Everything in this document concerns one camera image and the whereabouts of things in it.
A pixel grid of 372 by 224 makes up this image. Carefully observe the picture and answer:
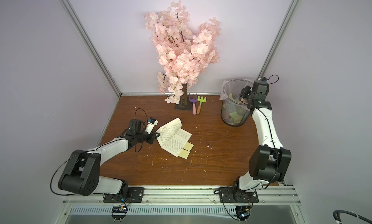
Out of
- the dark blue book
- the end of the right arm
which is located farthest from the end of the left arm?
the end of the right arm

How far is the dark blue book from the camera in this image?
2.96 feet

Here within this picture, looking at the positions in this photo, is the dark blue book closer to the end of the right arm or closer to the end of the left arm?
the end of the left arm
